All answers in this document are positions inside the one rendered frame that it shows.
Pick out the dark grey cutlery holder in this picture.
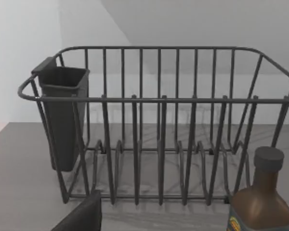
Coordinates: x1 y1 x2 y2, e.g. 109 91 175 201
31 56 90 172

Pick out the brown bottle with grey cap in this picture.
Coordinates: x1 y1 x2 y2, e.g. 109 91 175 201
225 146 289 231

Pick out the dark grey wire dish rack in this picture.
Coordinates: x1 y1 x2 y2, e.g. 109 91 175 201
17 46 289 205

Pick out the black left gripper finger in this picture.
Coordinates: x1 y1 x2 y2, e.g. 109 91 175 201
51 189 102 231

